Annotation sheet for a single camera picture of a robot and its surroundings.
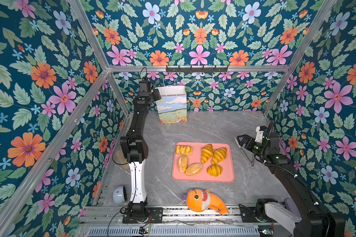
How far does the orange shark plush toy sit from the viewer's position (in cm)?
71

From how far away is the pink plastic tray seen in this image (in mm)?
872

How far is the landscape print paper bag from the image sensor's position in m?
0.96
